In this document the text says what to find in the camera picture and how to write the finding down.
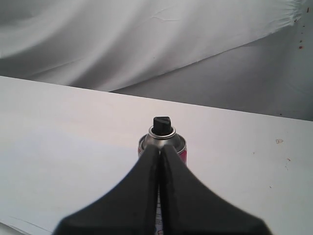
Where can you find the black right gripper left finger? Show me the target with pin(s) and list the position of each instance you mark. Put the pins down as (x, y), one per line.
(128, 209)

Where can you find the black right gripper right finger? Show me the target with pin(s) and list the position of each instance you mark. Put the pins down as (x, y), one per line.
(190, 208)

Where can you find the silver spray paint can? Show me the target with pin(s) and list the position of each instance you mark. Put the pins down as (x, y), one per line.
(161, 134)

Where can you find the white backdrop cloth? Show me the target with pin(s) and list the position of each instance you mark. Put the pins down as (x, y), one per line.
(246, 55)

